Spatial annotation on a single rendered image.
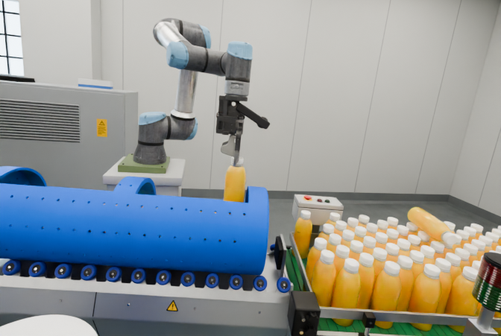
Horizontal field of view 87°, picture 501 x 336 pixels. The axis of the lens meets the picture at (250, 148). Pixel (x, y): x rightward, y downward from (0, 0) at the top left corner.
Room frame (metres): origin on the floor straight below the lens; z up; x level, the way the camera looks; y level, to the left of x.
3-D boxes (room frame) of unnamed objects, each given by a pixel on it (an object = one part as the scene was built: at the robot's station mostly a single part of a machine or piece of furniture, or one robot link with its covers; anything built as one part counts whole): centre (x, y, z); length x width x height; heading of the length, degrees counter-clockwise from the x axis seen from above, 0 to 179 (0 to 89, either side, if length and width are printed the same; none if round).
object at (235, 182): (0.82, 0.04, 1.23); 0.07 x 0.07 x 0.19
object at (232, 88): (0.82, 0.06, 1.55); 0.08 x 0.08 x 0.05
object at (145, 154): (1.23, 0.47, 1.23); 0.15 x 0.15 x 0.10
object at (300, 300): (0.64, -0.19, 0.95); 0.10 x 0.07 x 0.10; 3
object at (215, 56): (0.90, 0.13, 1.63); 0.11 x 0.11 x 0.08; 31
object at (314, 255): (0.80, -0.26, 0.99); 0.07 x 0.07 x 0.19
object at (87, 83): (2.31, 1.37, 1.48); 0.24 x 0.12 x 0.08; 110
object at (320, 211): (1.14, -0.33, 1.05); 0.20 x 0.10 x 0.10; 93
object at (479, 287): (0.50, -0.54, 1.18); 0.06 x 0.06 x 0.05
